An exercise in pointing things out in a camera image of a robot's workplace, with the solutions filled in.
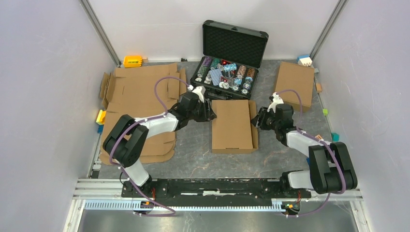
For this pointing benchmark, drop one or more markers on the stack of flat cardboard sheets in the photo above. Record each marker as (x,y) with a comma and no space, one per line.
(140,92)

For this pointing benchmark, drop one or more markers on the yellow orange toy block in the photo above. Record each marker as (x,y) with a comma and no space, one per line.
(100,119)

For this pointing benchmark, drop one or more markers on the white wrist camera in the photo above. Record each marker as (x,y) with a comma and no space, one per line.
(199,90)
(275,100)

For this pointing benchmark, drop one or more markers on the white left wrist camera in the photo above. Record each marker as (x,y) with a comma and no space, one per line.
(199,90)

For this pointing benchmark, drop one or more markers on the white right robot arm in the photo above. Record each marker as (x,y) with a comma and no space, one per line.
(330,166)

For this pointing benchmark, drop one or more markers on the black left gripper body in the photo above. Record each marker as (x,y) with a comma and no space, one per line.
(198,114)

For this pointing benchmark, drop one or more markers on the blue playing card deck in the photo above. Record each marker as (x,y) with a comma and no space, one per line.
(216,75)

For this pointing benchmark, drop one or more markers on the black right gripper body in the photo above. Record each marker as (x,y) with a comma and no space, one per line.
(270,123)

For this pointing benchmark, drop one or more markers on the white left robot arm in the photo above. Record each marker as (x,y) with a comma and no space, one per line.
(126,140)

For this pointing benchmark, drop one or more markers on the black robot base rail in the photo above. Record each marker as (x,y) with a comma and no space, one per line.
(216,192)

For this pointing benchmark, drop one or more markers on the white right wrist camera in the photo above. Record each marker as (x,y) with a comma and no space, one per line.
(275,100)

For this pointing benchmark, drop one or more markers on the small wooden cube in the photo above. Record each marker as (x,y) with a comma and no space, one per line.
(318,87)

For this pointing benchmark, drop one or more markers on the blue white toy block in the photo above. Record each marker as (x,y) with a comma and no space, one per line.
(304,60)

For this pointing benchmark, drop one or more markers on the folded brown cardboard box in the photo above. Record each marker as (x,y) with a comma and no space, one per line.
(294,84)

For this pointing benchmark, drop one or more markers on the black poker chip case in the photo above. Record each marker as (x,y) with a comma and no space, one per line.
(238,52)

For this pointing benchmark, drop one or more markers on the teal small cube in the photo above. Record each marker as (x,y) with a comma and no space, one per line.
(335,136)

